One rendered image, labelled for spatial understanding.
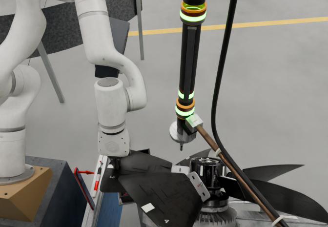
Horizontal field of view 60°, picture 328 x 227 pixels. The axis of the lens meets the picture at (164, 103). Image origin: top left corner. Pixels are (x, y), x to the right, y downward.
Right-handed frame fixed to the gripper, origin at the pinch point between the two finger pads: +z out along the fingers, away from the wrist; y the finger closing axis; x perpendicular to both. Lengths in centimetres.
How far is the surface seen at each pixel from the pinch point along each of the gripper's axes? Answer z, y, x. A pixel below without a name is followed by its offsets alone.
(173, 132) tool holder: -25.2, 19.8, -14.1
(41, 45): 9, -89, 134
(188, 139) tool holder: -25.4, 23.6, -17.1
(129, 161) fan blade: 1.4, 4.0, 2.2
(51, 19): -10, -79, 139
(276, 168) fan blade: 2, 57, 4
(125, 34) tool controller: -25, -7, 62
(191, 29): -55, 22, -25
